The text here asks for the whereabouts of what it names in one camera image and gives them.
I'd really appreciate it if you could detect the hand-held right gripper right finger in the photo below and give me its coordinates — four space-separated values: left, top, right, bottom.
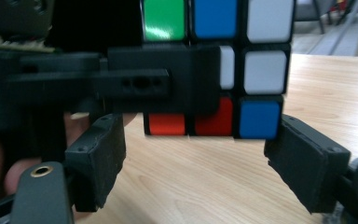
263 113 352 215

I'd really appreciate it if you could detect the multicoloured puzzle cube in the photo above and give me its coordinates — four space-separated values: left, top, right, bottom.
141 0 295 140

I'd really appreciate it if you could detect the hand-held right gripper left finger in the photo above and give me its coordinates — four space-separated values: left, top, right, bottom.
64 113 127 213

